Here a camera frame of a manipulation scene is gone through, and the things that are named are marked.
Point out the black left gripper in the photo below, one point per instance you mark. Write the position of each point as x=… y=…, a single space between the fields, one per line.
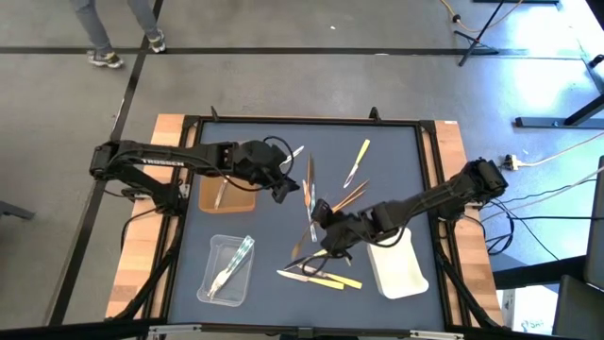
x=259 y=163

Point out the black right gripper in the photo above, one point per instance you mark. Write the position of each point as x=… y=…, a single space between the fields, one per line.
x=347 y=231

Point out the gold knife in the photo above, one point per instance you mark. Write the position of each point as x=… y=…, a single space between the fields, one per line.
x=310 y=170

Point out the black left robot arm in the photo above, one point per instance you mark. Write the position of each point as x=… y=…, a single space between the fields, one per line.
x=160 y=153

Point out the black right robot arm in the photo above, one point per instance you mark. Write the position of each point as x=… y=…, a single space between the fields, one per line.
x=439 y=196

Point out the orange translucent plastic bin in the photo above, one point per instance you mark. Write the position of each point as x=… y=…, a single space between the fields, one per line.
x=240 y=200

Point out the clear plastic bin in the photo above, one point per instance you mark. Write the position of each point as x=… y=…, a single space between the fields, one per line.
x=212 y=255

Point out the white cup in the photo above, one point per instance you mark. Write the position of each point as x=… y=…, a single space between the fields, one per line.
x=401 y=274

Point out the blue-grey table mat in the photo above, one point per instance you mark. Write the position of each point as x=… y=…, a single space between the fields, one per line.
x=283 y=307

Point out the extension socket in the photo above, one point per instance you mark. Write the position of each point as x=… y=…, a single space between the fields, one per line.
x=510 y=163

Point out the black furniture base bar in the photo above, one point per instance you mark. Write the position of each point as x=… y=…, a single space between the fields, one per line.
x=538 y=273

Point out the black light stand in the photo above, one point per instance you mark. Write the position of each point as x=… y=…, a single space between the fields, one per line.
x=481 y=34

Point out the person's legs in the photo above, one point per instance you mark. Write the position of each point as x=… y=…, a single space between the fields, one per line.
x=94 y=28

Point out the grey furniture foot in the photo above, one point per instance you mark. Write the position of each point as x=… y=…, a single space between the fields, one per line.
x=14 y=210

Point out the dark grey panel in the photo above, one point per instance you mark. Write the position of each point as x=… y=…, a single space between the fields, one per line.
x=595 y=226

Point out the grey box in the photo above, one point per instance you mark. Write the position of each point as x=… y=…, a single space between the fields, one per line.
x=580 y=311

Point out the black aluminium table frame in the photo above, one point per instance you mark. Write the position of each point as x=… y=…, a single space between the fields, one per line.
x=307 y=120

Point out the silver metal bracket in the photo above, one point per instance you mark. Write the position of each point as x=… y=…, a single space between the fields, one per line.
x=436 y=335
x=174 y=330

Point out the black camera rig bar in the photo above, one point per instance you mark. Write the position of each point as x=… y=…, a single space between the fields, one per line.
x=94 y=330

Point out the black desk leg frame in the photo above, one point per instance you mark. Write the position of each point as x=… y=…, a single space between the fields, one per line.
x=542 y=122

